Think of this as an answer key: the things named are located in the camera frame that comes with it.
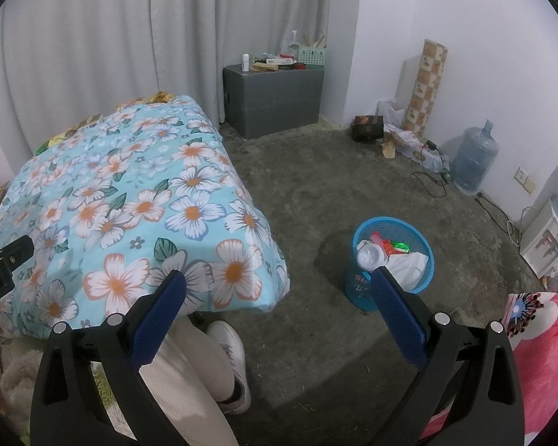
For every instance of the crumpled white plastic bags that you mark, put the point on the crumpled white plastic bags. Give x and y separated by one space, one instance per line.
407 141

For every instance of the blue floral blanket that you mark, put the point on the blue floral blanket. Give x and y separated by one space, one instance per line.
121 195

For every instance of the small white bottle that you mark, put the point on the small white bottle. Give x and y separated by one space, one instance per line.
246 62

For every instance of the grey storage box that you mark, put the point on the grey storage box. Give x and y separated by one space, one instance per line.
274 102

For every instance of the white red tube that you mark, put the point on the white red tube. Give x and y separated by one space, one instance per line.
281 61

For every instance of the green snack bag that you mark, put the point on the green snack bag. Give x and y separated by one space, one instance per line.
400 246

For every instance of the blue water jug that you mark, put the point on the blue water jug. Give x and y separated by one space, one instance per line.
474 158

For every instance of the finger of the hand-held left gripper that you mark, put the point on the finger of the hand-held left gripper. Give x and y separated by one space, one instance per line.
9 251

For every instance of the green perforated basket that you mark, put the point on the green perforated basket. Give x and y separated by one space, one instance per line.
312 55

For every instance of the clear plastic cup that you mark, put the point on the clear plastic cup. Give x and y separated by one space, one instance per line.
371 255

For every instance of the white water dispenser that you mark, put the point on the white water dispenser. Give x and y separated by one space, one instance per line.
544 241

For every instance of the person's cream trouser leg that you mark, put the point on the person's cream trouser leg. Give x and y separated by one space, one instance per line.
190 381

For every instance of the grey curtain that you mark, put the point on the grey curtain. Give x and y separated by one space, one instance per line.
97 32

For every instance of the orange checked rolled mat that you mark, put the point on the orange checked rolled mat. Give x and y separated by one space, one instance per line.
425 83

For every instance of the fuzzy cream blanket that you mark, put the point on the fuzzy cream blanket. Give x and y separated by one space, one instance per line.
16 374

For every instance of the dark brown box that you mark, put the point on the dark brown box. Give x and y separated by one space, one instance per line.
367 128

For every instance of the gold foil wrapper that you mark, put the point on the gold foil wrapper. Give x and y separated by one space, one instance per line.
90 121

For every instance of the blue plastic wastebasket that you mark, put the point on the blue plastic wastebasket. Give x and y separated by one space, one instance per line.
355 283

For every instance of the wall socket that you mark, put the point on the wall socket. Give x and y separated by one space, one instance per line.
525 180

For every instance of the person's white shoe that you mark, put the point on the person's white shoe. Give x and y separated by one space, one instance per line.
230 348

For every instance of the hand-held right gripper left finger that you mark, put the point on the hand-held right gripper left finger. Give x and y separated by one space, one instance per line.
160 320

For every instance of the pink printed blanket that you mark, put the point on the pink printed blanket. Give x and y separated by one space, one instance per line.
548 357

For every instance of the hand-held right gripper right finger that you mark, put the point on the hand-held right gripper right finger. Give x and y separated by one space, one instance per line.
397 320

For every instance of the white plastic bag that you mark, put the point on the white plastic bag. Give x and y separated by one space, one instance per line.
407 269

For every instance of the red snack packet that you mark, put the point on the red snack packet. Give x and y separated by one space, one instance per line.
383 244

